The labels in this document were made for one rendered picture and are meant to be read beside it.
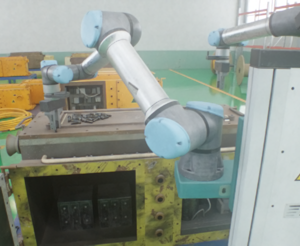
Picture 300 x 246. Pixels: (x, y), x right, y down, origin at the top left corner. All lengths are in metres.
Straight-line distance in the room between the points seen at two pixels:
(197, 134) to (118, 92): 3.29
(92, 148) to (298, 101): 0.98
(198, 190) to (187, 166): 0.08
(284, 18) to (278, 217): 0.71
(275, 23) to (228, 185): 0.64
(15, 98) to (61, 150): 6.20
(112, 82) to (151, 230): 2.76
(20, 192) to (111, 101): 2.77
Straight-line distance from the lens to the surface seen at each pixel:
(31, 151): 1.42
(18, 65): 10.19
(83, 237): 1.75
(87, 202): 1.68
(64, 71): 1.17
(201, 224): 1.67
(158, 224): 1.55
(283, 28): 1.14
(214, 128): 0.78
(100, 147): 1.36
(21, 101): 7.51
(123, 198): 1.67
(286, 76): 0.69
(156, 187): 1.41
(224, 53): 1.52
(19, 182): 1.42
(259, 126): 0.69
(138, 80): 0.75
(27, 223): 1.55
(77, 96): 4.20
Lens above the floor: 1.80
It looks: 18 degrees down
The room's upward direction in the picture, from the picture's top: straight up
